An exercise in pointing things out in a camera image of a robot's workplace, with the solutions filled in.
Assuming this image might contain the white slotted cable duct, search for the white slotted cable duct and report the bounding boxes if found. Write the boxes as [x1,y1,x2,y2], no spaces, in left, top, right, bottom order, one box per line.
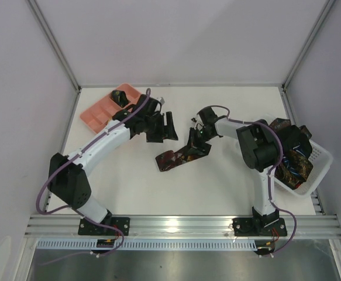
[36,238,257,251]

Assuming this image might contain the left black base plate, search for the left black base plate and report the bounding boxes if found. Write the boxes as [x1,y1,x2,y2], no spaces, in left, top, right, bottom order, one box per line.
[77,217,130,237]

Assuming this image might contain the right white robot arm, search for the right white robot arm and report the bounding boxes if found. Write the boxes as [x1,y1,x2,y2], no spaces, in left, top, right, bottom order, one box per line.
[186,106,283,237]

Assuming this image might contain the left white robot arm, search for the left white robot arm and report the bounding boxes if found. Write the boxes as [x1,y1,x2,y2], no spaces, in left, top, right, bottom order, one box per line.
[46,92,178,229]

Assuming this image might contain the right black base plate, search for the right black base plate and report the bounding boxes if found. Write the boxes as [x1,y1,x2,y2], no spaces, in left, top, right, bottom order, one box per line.
[232,217,288,237]

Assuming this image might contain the dark red patterned tie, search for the dark red patterned tie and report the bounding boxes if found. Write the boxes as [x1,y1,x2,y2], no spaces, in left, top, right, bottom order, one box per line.
[155,143,212,172]

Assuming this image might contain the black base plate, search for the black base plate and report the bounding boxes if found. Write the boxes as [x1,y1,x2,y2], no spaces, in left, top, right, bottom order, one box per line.
[232,217,288,237]
[77,217,130,237]

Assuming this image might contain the rolled black yellow tie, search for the rolled black yellow tie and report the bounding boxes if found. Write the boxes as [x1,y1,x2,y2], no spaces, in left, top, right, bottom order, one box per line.
[111,90,129,108]

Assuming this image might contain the aluminium frame post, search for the aluminium frame post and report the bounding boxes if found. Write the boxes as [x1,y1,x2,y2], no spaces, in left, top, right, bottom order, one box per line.
[25,0,81,94]
[282,0,337,91]

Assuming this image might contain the right aluminium frame post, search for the right aluminium frame post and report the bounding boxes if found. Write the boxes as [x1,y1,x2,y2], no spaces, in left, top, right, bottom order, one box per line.
[282,0,337,91]

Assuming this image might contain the white plastic basket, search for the white plastic basket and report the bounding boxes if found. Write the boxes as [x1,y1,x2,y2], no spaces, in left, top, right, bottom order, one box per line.
[257,115,333,199]

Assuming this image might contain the left aluminium frame post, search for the left aluminium frame post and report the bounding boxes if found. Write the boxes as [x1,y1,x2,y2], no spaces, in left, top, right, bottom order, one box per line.
[25,0,81,94]

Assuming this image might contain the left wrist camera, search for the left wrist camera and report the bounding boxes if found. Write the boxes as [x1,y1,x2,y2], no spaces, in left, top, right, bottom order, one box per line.
[155,97,165,112]

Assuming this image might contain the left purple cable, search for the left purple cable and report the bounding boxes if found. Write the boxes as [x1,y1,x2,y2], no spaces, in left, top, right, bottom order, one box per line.
[35,87,153,266]

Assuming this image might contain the aluminium front rail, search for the aluminium front rail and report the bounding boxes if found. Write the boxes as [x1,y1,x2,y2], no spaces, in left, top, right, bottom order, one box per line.
[25,214,341,239]

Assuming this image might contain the pile of dark ties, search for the pile of dark ties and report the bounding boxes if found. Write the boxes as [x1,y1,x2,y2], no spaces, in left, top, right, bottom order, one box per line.
[270,118,314,190]

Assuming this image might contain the pink compartment organizer tray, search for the pink compartment organizer tray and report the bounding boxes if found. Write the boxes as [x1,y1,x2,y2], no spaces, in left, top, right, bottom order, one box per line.
[80,83,142,134]

